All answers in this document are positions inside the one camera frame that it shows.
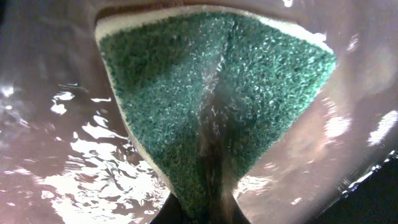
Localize black rectangular tray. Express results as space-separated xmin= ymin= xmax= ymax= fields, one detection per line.
xmin=1 ymin=1 xmax=397 ymax=223

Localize green scrubbing sponge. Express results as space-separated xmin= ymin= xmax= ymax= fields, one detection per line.
xmin=94 ymin=5 xmax=336 ymax=222

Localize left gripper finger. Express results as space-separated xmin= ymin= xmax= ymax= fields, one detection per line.
xmin=150 ymin=193 xmax=251 ymax=224

